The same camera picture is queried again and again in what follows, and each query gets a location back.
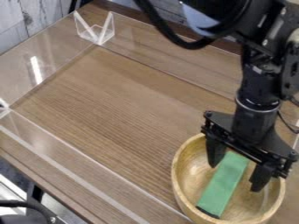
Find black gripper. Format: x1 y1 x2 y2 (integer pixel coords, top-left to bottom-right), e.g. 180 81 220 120
200 94 299 193

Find green stick block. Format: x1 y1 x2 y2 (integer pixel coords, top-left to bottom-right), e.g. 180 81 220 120
196 151 248 219

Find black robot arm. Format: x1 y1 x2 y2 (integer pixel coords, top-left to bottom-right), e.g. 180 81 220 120
182 0 299 192

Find wooden bowl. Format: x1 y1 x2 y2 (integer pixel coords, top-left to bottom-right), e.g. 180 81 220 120
171 134 286 224

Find clear acrylic barrier wall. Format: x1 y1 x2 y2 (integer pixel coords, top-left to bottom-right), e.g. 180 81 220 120
0 16 240 224

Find black table leg frame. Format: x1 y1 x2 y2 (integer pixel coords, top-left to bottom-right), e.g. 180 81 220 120
27 182 68 224

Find clear acrylic corner bracket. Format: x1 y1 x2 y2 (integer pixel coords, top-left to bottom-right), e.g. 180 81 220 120
74 11 115 46

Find black cable lower left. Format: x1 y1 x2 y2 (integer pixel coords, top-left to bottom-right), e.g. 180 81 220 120
0 199 52 218

